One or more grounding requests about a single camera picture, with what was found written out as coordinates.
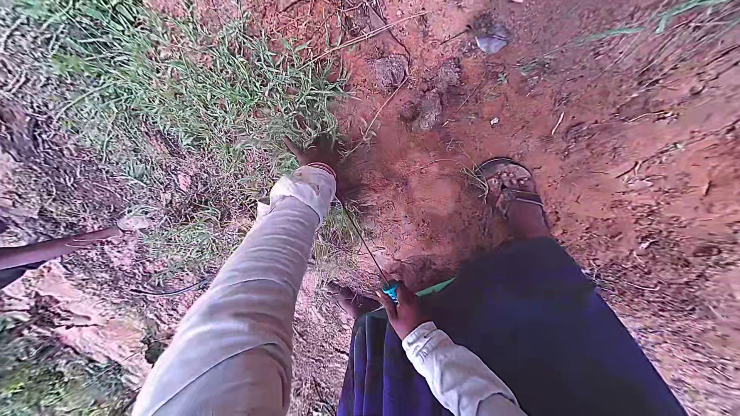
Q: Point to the person's legs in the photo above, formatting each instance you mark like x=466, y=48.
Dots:
x=520, y=323

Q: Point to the patch of green grass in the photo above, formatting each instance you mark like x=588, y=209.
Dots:
x=214, y=92

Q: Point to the person's right thumb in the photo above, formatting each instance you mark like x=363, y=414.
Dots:
x=387, y=305

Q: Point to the person's left hand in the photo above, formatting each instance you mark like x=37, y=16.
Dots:
x=317, y=155

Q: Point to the brown dirt clod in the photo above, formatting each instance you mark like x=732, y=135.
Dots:
x=429, y=110
x=448, y=75
x=389, y=71

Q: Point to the small round dirt clod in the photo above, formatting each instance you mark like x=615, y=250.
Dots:
x=409, y=111

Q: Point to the person's left fingers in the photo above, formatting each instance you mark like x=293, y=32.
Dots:
x=292, y=146

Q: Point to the person's right fingers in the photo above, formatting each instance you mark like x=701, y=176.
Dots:
x=406, y=293

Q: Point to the person's right hand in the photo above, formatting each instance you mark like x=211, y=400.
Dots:
x=410, y=315

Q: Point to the grey flat stone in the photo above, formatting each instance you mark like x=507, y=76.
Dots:
x=492, y=39

